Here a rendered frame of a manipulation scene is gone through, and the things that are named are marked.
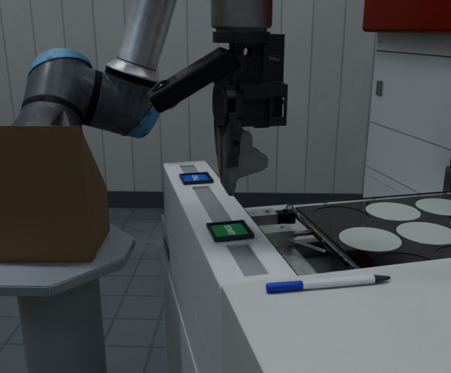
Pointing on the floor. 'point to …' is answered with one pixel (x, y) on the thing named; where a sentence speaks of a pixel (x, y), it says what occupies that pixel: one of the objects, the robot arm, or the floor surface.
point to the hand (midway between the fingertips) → (225, 186)
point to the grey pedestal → (59, 305)
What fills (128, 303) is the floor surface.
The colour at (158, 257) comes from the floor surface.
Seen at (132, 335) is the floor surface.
